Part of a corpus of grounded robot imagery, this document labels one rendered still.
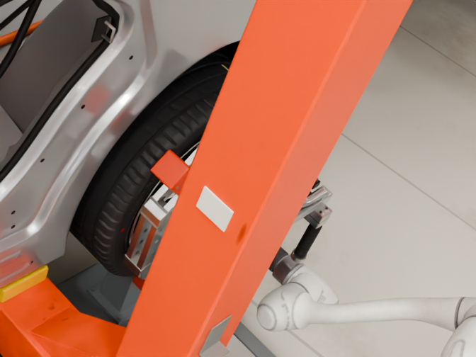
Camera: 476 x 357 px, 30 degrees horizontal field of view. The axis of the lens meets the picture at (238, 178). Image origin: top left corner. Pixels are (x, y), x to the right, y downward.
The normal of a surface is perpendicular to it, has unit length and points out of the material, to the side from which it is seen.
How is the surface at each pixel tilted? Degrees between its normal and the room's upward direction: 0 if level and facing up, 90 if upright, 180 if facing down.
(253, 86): 90
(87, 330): 36
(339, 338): 0
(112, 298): 90
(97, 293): 0
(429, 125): 0
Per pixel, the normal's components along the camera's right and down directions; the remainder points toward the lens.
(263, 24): -0.65, 0.36
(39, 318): 0.31, -0.69
